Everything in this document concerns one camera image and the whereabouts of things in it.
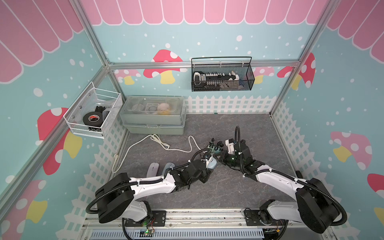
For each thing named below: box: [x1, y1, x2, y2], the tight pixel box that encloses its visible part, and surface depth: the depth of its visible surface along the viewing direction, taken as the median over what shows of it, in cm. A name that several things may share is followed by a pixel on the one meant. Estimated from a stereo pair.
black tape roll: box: [83, 106, 106, 128], surface depth 71 cm
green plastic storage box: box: [119, 95, 187, 135], surface depth 101 cm
